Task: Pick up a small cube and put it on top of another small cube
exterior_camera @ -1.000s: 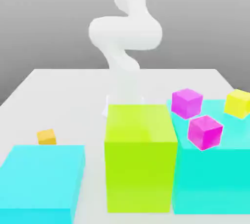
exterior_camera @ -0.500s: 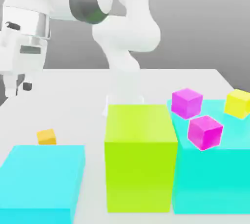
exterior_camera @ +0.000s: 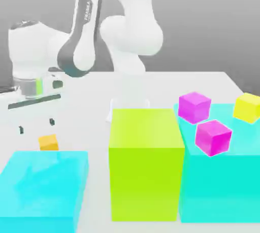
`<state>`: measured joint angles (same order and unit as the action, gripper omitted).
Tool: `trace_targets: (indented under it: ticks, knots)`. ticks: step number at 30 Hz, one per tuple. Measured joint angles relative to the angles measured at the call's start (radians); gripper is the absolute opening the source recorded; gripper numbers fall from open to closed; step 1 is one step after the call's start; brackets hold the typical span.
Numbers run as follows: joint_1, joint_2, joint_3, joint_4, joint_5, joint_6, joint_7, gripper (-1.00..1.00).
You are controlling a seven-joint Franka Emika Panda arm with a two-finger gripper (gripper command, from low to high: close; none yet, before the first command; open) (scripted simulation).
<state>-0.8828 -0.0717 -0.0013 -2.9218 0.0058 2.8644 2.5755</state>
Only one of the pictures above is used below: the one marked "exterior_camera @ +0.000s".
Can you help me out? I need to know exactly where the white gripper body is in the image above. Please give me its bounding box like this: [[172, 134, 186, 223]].
[[4, 93, 65, 124]]

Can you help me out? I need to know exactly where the small orange cube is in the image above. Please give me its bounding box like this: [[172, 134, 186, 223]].
[[38, 134, 59, 152]]

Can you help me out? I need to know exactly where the small magenta cube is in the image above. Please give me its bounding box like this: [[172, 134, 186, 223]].
[[194, 119, 233, 158], [178, 91, 212, 125]]

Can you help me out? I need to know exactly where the small yellow cube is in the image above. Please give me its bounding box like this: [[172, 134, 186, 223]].
[[233, 92, 260, 124]]

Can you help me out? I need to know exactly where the large cyan box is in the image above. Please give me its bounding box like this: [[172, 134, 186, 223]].
[[0, 150, 89, 233]]

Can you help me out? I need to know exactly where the large lime green box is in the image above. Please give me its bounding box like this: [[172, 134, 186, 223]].
[[108, 108, 186, 222]]

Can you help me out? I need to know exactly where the large turquoise box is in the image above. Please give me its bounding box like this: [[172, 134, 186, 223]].
[[173, 103, 260, 224]]

